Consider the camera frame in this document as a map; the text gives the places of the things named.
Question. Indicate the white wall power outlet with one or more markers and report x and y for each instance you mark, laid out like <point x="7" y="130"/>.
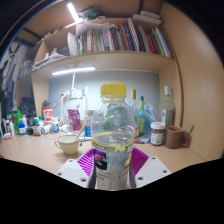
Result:
<point x="75" y="93"/>

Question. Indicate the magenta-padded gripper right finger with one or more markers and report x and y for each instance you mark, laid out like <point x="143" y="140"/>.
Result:
<point x="151" y="170"/>

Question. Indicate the magenta carton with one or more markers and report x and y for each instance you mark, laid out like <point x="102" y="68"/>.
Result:
<point x="74" y="120"/>

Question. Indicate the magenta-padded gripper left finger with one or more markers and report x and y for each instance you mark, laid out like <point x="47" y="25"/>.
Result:
<point x="71" y="171"/>

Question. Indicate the spoon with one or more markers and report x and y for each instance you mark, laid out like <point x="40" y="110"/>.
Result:
<point x="81" y="132"/>

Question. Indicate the white jar blue label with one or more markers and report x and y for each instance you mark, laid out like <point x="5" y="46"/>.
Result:
<point x="55" y="126"/>

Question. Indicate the red and white canister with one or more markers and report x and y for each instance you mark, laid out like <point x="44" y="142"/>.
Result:
<point x="47" y="114"/>

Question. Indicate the black speaker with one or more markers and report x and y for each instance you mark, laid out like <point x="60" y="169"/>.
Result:
<point x="28" y="106"/>

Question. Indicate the white bottle blue label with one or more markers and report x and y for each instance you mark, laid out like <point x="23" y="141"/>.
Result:
<point x="22" y="129"/>

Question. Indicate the blue and white box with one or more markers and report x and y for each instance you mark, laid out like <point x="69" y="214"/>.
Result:
<point x="88" y="126"/>

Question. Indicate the wooden shelf unit with books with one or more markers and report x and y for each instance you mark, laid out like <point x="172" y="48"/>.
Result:
<point x="110" y="60"/>

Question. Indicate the clear glass bottle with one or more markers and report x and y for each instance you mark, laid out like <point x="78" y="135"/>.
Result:
<point x="167" y="110"/>

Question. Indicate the cream ceramic cup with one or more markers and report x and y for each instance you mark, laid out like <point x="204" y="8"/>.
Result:
<point x="68" y="146"/>

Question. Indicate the brown mug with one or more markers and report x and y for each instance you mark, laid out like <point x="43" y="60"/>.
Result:
<point x="173" y="138"/>

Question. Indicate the under-shelf light bar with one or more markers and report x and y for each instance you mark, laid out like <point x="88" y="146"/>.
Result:
<point x="73" y="71"/>

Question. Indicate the ceiling light bar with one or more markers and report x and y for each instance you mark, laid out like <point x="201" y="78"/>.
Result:
<point x="73" y="12"/>

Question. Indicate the green box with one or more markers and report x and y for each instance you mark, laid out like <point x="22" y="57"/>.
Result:
<point x="16" y="120"/>

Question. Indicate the green-capped glass bottle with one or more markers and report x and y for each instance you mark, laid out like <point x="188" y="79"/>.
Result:
<point x="142" y="120"/>

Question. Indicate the dark hanging clothes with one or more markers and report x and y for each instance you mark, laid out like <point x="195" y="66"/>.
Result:
<point x="7" y="83"/>

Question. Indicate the clear drink bottle yellow cap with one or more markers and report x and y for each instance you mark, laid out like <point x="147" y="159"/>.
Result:
<point x="113" y="133"/>

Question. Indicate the brown jar white lid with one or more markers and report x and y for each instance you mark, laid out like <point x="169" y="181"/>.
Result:
<point x="157" y="135"/>

